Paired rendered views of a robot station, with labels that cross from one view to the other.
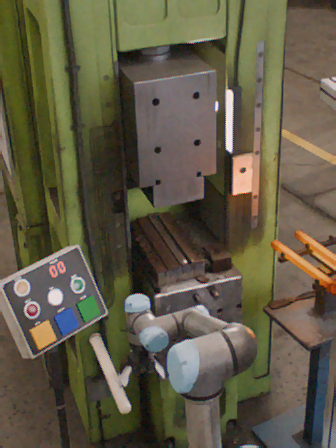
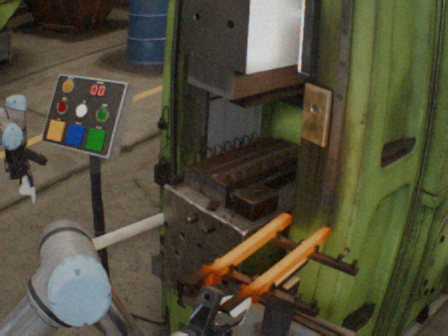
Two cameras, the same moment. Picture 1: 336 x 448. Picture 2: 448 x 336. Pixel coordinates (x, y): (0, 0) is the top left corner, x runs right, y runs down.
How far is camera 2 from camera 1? 2.46 m
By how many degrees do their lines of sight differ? 55
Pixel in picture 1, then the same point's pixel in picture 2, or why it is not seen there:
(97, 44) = not seen: outside the picture
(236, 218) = (307, 176)
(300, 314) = (251, 317)
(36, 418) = not seen: hidden behind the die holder
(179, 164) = (212, 42)
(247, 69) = not seen: outside the picture
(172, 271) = (196, 175)
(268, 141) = (356, 90)
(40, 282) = (81, 91)
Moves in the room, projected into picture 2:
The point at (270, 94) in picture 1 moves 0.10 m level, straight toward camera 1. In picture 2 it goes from (361, 26) to (330, 23)
